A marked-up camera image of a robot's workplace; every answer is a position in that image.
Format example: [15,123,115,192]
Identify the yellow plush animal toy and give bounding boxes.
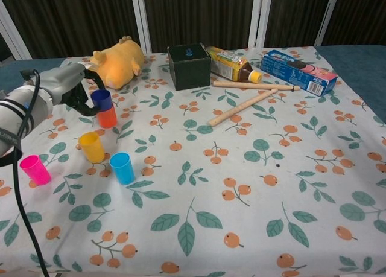
[84,37,145,89]

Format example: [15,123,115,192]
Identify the blue cookie box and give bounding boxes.
[259,49,339,97]

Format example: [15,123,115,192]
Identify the light blue plastic cup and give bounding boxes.
[109,151,136,186]

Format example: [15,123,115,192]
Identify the orange plastic cup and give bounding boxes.
[95,103,118,129]

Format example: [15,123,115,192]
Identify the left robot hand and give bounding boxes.
[35,62,106,117]

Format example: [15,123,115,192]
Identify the pink plastic cup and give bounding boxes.
[19,154,52,186]

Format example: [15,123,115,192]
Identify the teal table cover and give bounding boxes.
[0,44,386,130]

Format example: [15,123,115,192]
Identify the wooden stick with black band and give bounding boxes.
[212,80,300,92]

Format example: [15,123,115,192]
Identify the black cardboard box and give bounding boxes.
[167,42,212,92]

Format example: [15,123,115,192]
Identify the plain wooden stick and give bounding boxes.
[209,88,278,127]

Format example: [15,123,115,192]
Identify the dark folding screen white frame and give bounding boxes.
[0,0,386,60]

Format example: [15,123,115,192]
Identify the dark blue plastic cup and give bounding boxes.
[91,89,113,112]

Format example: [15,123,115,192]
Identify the floral fruit print tablecloth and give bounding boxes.
[0,46,386,277]

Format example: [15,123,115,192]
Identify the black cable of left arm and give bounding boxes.
[11,69,51,277]

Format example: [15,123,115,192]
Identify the tea bottle yellow cap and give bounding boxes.
[206,46,262,84]

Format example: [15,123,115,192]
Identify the yellow plastic cup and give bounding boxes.
[78,132,106,163]

